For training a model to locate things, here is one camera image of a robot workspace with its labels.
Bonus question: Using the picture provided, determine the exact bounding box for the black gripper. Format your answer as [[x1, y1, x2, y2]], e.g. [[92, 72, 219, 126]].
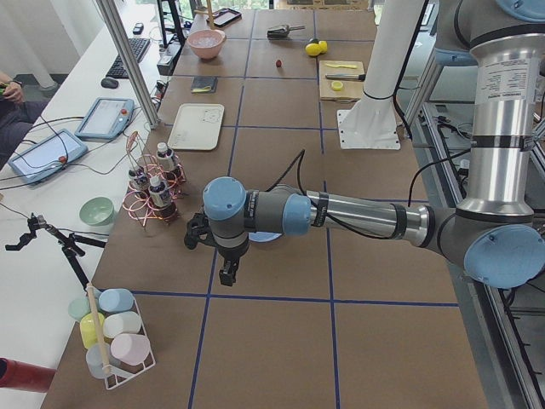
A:
[[184, 212, 249, 286]]

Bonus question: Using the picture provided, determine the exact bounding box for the blue plate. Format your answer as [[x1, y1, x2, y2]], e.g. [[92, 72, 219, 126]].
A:
[[249, 232, 282, 243]]

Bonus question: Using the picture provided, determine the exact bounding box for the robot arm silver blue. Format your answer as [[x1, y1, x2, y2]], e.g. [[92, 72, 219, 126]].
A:
[[184, 1, 544, 289]]

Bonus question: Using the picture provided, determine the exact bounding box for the tea bottle front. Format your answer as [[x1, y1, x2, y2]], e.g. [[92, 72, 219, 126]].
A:
[[149, 176, 177, 221]]

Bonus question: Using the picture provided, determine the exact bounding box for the tea bottle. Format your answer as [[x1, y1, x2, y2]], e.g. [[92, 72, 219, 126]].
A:
[[157, 142, 181, 181], [149, 176, 177, 221], [129, 167, 149, 199]]

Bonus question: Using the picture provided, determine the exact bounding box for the blue cup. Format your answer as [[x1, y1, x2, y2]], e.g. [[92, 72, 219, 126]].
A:
[[99, 288, 135, 313]]

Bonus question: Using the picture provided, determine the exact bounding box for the white cup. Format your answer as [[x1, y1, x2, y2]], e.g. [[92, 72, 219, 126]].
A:
[[103, 311, 142, 339]]

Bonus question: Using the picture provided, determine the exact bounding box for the pink cup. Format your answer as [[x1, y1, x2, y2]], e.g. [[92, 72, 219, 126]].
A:
[[111, 333, 151, 366]]

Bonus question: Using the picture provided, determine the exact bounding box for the tea bottle middle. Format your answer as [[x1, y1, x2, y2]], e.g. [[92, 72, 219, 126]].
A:
[[129, 167, 149, 199]]

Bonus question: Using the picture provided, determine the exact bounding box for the tea bottle back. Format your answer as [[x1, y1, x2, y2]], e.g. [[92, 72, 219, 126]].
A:
[[157, 142, 181, 181]]

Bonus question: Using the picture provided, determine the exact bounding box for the green bowl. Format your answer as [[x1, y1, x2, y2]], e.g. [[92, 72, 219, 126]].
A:
[[79, 197, 115, 227]]

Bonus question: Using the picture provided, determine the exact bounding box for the yellow cup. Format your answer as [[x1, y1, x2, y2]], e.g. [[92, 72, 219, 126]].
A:
[[79, 313, 98, 349]]

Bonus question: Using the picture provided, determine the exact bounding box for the cream bear tray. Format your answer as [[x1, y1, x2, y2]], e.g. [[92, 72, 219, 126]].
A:
[[167, 103, 225, 151]]

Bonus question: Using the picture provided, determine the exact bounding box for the light grey cup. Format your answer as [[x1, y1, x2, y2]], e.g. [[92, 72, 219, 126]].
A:
[[85, 343, 107, 379]]

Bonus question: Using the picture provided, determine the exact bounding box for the pale green cup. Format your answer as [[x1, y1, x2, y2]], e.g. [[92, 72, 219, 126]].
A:
[[68, 297, 91, 322]]

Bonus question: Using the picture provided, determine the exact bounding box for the black tripod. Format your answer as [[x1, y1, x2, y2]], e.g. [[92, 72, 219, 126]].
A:
[[4, 215, 107, 293]]

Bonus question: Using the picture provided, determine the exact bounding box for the grey folded cloth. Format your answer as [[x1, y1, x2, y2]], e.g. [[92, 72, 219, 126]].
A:
[[191, 76, 217, 94]]

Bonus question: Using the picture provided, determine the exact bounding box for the teach pendant tablet far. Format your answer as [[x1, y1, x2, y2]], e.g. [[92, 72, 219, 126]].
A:
[[75, 97, 135, 141]]

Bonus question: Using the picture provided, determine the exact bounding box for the teach pendant tablet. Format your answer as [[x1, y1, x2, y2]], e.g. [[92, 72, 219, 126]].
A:
[[75, 97, 135, 141], [8, 129, 88, 184]]

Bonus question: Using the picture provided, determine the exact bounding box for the wooden cutting board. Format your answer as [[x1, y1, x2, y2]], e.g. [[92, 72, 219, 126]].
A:
[[318, 60, 365, 101]]

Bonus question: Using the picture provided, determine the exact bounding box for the teach pendant tablet near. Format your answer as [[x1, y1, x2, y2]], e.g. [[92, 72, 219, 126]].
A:
[[8, 129, 88, 184]]

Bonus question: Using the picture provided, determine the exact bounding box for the half lemon slice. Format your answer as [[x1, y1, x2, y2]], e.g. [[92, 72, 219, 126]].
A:
[[330, 80, 344, 91]]

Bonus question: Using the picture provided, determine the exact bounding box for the black mouse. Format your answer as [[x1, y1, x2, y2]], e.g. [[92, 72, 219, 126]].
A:
[[100, 77, 119, 89]]

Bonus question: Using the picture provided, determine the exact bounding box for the pink bowl with ice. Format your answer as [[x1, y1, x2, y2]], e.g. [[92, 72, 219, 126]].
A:
[[186, 29, 227, 60]]

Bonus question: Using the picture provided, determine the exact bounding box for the red cylinder object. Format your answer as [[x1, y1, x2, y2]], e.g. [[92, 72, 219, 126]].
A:
[[1, 358, 56, 393]]

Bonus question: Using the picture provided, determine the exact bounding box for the yellow lemon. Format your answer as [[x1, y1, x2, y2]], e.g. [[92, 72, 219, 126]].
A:
[[318, 40, 328, 54], [305, 43, 322, 57]]

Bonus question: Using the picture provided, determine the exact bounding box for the yellow plastic knife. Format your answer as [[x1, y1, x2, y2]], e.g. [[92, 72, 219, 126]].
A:
[[325, 63, 359, 69]]

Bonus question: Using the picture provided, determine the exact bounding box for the black keyboard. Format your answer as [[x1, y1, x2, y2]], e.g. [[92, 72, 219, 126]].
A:
[[105, 37, 152, 80]]

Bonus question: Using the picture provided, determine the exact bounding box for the metal scoop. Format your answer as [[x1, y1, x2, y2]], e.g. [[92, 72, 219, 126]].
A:
[[267, 24, 306, 39]]

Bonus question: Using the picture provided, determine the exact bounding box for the wooden stand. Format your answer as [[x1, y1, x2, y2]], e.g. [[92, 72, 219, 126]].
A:
[[193, 0, 220, 30]]

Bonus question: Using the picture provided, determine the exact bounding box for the copper wire bottle rack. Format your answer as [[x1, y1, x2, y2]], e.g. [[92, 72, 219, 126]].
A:
[[122, 131, 186, 227]]

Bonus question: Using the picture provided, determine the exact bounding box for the white wire cup rack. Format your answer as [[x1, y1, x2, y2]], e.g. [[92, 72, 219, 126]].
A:
[[80, 284, 156, 390]]

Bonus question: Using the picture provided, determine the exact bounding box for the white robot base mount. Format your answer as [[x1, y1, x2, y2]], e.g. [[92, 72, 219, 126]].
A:
[[338, 0, 427, 150]]

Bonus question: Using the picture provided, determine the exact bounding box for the steel knife handle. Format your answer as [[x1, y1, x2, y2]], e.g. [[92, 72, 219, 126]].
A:
[[325, 74, 366, 82]]

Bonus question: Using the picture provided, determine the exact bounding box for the aluminium frame post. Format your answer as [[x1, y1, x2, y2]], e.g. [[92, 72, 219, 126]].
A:
[[96, 0, 159, 130]]

